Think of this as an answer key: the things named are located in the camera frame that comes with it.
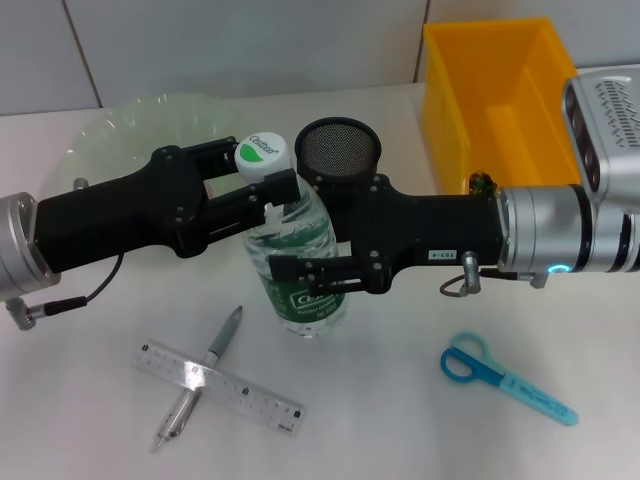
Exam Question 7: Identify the transparent plastic ruler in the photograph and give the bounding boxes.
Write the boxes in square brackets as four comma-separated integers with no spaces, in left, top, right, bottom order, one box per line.
[130,339,307,439]

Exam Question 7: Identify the pale green wavy fruit plate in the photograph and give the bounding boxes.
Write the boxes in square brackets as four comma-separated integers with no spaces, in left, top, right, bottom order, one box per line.
[62,91,252,272]

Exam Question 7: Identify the grey pen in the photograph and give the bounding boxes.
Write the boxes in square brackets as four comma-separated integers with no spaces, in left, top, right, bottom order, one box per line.
[149,305,245,454]

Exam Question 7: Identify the clear water bottle green label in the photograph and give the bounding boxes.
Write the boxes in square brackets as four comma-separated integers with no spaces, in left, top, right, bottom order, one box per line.
[234,130,352,342]

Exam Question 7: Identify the left gripper cable with plug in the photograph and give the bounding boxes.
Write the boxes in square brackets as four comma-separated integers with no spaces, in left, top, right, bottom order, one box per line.
[4,176,127,333]

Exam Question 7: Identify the blue safety scissors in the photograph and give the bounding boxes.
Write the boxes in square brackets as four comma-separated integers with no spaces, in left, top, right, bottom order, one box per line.
[439,330,580,428]

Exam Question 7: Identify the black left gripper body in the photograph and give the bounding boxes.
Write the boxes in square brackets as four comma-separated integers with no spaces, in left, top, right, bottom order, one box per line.
[37,147,212,274]

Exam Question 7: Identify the yellow plastic storage bin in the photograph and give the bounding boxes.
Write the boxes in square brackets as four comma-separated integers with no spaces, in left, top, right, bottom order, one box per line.
[422,17,584,197]

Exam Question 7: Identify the black mesh pen cup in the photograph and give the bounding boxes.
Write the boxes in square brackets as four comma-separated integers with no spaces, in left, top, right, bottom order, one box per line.
[293,117,384,212]

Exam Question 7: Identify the gripper cable with plug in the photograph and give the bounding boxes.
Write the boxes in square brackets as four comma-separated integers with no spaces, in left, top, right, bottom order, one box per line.
[4,176,127,333]
[439,249,549,301]

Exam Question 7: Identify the right gripper cable with plug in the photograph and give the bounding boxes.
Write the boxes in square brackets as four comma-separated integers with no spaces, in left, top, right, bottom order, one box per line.
[439,249,549,301]

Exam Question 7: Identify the green plastic wrapper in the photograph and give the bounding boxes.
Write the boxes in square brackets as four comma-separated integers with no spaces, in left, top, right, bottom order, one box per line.
[468,170,497,197]

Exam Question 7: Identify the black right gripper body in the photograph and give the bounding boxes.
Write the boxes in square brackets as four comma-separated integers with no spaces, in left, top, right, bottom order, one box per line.
[349,174,504,296]

